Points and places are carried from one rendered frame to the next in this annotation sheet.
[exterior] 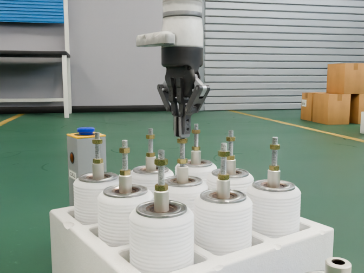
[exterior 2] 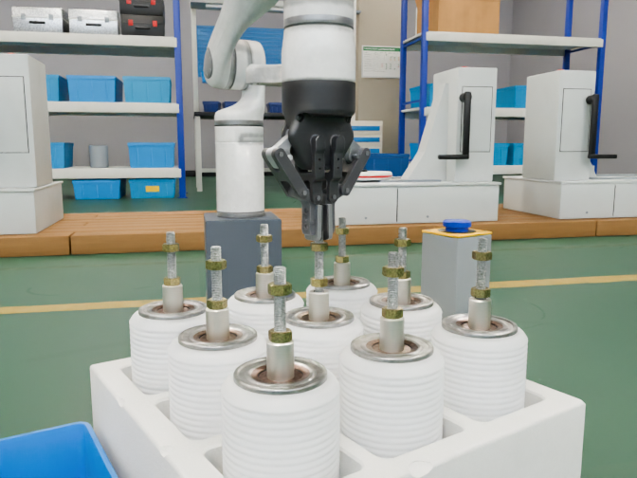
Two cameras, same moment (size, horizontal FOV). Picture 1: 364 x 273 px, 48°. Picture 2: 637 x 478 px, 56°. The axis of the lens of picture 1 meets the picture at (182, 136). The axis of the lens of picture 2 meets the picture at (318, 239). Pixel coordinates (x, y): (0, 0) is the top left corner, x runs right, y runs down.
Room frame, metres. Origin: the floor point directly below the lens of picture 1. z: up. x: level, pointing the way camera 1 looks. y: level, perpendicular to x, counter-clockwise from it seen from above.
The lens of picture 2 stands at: (0.74, -0.63, 0.43)
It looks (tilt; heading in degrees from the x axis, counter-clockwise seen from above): 9 degrees down; 90
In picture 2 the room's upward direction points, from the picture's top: straight up
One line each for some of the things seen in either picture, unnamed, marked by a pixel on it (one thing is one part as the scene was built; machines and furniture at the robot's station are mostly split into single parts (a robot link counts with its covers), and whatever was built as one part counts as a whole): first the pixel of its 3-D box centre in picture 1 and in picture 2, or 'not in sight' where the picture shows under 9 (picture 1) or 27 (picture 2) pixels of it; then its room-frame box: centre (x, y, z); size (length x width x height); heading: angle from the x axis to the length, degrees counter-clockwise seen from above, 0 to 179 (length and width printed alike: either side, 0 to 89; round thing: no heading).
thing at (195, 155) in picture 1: (195, 157); (479, 314); (0.90, -0.03, 0.26); 0.02 x 0.02 x 0.03
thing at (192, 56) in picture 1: (182, 70); (318, 123); (0.74, 0.00, 0.46); 0.08 x 0.08 x 0.09
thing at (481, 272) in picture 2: (195, 140); (481, 275); (0.90, -0.03, 0.30); 0.01 x 0.01 x 0.08
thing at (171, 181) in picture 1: (182, 181); (318, 318); (0.74, 0.00, 0.25); 0.08 x 0.08 x 0.01
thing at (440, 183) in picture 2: not in sight; (399, 142); (1.15, 2.42, 0.45); 0.82 x 0.57 x 0.74; 12
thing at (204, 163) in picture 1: (195, 163); (479, 326); (0.90, -0.03, 0.25); 0.08 x 0.08 x 0.01
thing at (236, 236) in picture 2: not in sight; (242, 290); (0.59, 0.54, 0.15); 0.14 x 0.14 x 0.30; 12
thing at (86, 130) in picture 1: (85, 131); (457, 227); (0.94, 0.22, 0.32); 0.04 x 0.04 x 0.02
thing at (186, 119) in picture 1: (188, 120); (303, 210); (0.72, -0.01, 0.37); 0.03 x 0.01 x 0.05; 39
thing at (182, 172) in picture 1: (182, 174); (318, 305); (0.74, 0.00, 0.26); 0.02 x 0.02 x 0.03
